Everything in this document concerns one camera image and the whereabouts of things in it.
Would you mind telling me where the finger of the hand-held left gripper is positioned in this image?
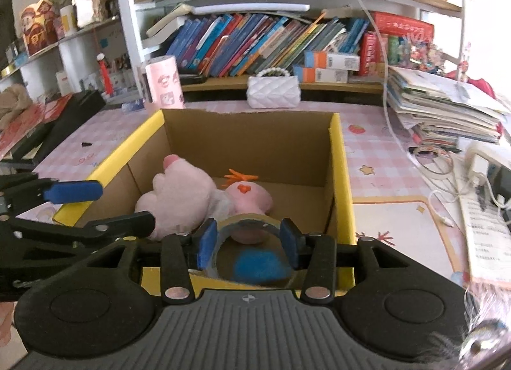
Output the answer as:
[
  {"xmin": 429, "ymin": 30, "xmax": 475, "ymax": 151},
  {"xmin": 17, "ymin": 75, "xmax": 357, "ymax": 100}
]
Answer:
[
  {"xmin": 0, "ymin": 211, "xmax": 156, "ymax": 249},
  {"xmin": 0, "ymin": 172, "xmax": 103, "ymax": 215}
]

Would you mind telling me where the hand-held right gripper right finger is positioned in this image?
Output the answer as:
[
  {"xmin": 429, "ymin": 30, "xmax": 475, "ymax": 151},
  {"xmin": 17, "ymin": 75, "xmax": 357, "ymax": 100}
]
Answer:
[{"xmin": 280, "ymin": 218, "xmax": 410, "ymax": 301}]

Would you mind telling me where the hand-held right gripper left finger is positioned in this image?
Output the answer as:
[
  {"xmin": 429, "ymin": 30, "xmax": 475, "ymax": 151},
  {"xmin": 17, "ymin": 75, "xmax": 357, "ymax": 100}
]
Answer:
[{"xmin": 86, "ymin": 218, "xmax": 218, "ymax": 301}]

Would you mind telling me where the small blue toy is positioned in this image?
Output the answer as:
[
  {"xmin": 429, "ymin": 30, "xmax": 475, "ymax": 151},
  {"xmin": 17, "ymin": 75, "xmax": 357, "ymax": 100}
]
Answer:
[{"xmin": 233, "ymin": 252, "xmax": 292, "ymax": 285}]

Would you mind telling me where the yellow tape roll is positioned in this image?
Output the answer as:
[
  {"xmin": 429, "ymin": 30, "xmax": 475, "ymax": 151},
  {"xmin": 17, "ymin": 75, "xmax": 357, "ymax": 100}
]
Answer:
[{"xmin": 202, "ymin": 214, "xmax": 297, "ymax": 288}]

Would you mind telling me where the pink pig plush toy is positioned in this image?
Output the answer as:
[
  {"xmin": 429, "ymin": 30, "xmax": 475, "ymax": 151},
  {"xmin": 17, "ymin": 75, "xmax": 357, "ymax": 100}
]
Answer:
[{"xmin": 135, "ymin": 155, "xmax": 233, "ymax": 241}]

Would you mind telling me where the pink chick plush toy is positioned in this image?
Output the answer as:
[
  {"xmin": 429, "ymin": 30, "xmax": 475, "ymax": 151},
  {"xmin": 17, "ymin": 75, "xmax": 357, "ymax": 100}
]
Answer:
[{"xmin": 217, "ymin": 169, "xmax": 274, "ymax": 244}]

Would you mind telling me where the yellow cardboard box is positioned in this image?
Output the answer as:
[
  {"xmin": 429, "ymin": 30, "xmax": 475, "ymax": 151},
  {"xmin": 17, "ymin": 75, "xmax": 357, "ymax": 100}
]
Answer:
[{"xmin": 53, "ymin": 109, "xmax": 357, "ymax": 296}]

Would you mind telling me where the person's left hand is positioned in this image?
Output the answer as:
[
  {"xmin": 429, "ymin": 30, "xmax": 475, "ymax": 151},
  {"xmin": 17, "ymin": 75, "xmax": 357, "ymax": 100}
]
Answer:
[{"xmin": 0, "ymin": 303, "xmax": 12, "ymax": 351}]

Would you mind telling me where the beige cloth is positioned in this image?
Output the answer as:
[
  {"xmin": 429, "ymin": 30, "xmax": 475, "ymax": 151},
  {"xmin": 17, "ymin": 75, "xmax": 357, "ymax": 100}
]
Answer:
[{"xmin": 0, "ymin": 83, "xmax": 33, "ymax": 123}]

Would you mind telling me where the red tassel ornament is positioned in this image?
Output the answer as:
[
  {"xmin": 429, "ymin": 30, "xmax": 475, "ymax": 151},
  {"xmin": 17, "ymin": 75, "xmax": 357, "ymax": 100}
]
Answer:
[{"xmin": 97, "ymin": 53, "xmax": 115, "ymax": 96}]

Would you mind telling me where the pink humidifier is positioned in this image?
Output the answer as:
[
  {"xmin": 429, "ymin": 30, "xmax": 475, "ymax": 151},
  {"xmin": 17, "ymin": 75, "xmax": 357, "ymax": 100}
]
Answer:
[{"xmin": 138, "ymin": 56, "xmax": 185, "ymax": 110}]

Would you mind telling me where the white quilted purse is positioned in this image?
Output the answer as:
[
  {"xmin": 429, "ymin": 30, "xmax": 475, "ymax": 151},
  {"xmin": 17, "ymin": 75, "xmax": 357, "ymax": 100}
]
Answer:
[{"xmin": 246, "ymin": 67, "xmax": 301, "ymax": 109}]

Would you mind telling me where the white bottle yellow label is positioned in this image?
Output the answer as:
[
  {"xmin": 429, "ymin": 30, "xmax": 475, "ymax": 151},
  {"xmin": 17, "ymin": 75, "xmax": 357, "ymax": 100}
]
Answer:
[{"xmin": 60, "ymin": 5, "xmax": 79, "ymax": 35}]

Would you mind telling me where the short orange white box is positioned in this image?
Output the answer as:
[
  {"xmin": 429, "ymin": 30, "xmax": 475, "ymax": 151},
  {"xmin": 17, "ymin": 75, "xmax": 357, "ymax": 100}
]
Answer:
[{"xmin": 293, "ymin": 67, "xmax": 349, "ymax": 84}]

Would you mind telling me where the white bookshelf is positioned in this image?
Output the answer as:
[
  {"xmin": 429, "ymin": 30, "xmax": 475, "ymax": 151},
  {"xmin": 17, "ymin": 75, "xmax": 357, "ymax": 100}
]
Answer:
[{"xmin": 0, "ymin": 0, "xmax": 469, "ymax": 104}]

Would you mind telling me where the long orange white box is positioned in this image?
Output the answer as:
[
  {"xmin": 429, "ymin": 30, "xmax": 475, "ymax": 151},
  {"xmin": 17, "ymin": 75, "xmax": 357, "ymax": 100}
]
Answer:
[{"xmin": 304, "ymin": 50, "xmax": 361, "ymax": 71}]

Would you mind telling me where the printed paper sheet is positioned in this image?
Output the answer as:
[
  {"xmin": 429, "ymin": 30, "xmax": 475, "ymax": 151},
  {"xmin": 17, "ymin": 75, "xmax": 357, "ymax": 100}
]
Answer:
[{"xmin": 459, "ymin": 190, "xmax": 511, "ymax": 288}]

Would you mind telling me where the row of leaning books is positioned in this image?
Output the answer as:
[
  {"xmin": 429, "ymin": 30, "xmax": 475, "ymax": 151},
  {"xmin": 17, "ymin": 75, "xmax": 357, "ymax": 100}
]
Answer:
[{"xmin": 165, "ymin": 13, "xmax": 370, "ymax": 78}]

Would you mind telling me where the stack of papers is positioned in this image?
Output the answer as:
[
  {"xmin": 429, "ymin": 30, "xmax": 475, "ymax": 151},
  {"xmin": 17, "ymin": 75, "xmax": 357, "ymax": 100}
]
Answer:
[{"xmin": 385, "ymin": 67, "xmax": 504, "ymax": 151}]

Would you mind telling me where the row of small red books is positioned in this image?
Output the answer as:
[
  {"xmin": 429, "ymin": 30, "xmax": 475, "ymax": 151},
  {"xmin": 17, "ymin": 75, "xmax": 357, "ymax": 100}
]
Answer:
[{"xmin": 358, "ymin": 32, "xmax": 402, "ymax": 77}]

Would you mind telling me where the white power strip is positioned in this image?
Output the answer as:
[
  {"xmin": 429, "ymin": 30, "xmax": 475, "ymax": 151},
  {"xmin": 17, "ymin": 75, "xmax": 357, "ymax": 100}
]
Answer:
[{"xmin": 465, "ymin": 142, "xmax": 511, "ymax": 211}]

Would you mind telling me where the red boxed dictionary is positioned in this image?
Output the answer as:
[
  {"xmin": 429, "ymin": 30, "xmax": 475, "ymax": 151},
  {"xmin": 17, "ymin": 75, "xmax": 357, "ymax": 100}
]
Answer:
[{"xmin": 371, "ymin": 11, "xmax": 435, "ymax": 38}]

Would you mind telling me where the white cable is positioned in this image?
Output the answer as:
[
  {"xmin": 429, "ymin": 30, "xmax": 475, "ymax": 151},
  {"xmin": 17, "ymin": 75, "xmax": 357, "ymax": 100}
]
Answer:
[{"xmin": 335, "ymin": 0, "xmax": 456, "ymax": 227}]

